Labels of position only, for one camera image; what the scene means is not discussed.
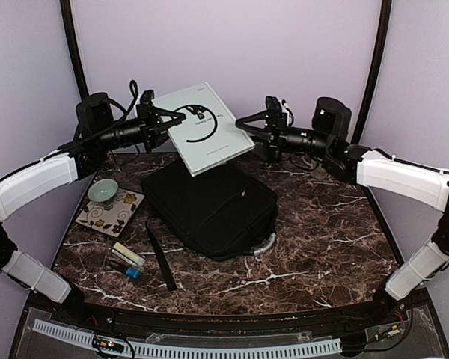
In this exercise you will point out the small circuit board left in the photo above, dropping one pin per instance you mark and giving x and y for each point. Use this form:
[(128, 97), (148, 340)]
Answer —
[(107, 345)]

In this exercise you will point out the right black frame post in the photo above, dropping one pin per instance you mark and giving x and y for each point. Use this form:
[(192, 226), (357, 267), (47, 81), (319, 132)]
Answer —
[(375, 66)]

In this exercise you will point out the floral square coaster mat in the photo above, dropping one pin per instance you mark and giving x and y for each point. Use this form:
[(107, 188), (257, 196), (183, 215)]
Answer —
[(111, 219)]

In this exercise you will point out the small circuit board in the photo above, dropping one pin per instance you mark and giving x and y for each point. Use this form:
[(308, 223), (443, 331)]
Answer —
[(388, 332), (107, 345)]

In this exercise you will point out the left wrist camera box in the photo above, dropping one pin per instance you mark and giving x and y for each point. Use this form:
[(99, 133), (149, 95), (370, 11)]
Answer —
[(94, 113)]

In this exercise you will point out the black student backpack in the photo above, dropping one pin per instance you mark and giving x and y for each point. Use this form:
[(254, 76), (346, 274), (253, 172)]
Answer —
[(222, 213)]

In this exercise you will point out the black blue marker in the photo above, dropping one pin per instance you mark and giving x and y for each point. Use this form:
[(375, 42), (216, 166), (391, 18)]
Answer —
[(124, 269)]

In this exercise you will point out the grey white booklet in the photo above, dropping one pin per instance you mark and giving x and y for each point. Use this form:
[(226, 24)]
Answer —
[(208, 136)]

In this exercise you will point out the left black frame post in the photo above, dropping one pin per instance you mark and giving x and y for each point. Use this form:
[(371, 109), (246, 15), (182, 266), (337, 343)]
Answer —
[(73, 47)]

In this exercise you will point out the black frame post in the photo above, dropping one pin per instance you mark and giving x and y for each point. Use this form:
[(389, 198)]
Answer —
[(73, 47), (375, 66)]

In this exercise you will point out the celadon green bowl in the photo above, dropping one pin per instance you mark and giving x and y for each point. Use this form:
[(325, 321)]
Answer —
[(103, 191)]

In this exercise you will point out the white slotted cable duct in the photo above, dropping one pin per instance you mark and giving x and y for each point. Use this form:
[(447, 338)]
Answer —
[(182, 346)]

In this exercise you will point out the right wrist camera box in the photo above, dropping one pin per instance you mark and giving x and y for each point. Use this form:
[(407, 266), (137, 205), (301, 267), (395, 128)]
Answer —
[(331, 117)]

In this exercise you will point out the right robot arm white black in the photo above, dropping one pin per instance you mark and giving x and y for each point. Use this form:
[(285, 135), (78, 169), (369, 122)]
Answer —
[(374, 168)]

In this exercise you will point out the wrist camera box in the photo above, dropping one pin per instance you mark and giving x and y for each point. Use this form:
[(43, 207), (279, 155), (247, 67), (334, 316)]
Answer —
[(94, 113), (331, 117)]

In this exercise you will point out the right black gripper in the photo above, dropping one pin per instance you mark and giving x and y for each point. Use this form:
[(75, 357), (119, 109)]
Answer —
[(275, 126)]

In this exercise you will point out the black front rail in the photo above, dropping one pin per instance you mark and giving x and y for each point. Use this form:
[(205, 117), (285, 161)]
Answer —
[(130, 309)]

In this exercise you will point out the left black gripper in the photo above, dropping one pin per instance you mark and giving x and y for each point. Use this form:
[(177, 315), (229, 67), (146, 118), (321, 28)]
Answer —
[(152, 134)]

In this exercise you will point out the cream eraser in case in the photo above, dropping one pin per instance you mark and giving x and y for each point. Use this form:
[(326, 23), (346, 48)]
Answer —
[(129, 254)]

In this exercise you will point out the small circuit board right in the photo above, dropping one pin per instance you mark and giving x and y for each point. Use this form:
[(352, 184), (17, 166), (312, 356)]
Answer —
[(388, 332)]

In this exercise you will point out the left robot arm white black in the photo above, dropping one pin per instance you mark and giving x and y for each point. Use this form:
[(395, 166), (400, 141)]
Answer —
[(99, 133)]

